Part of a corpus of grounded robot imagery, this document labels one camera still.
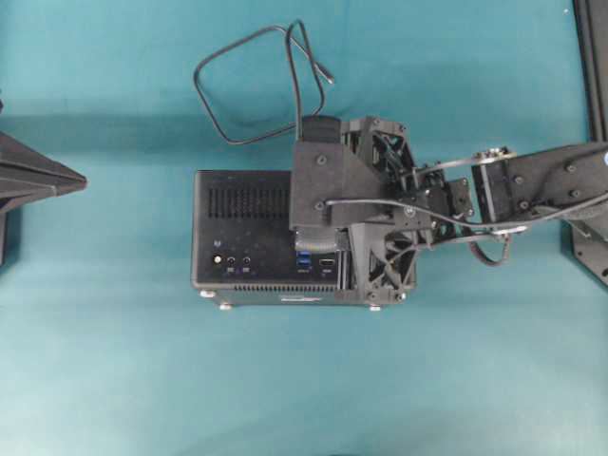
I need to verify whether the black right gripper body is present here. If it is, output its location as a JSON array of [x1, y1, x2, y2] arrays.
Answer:
[[379, 163, 473, 250]]

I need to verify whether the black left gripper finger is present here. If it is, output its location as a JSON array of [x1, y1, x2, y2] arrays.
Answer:
[[1, 133, 87, 199], [1, 197, 24, 266]]

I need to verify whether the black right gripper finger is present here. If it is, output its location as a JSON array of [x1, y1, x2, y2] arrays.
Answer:
[[334, 222, 417, 304], [341, 116, 414, 167]]

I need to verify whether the black USB cable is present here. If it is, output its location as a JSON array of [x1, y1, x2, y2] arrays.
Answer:
[[192, 18, 337, 146]]

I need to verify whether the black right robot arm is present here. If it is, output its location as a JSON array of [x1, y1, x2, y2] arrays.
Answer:
[[327, 117, 607, 310]]

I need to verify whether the black mini PC box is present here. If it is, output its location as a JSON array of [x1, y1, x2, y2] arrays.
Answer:
[[191, 170, 367, 307]]

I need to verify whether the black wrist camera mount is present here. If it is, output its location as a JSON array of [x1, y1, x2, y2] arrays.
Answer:
[[289, 116, 404, 253]]

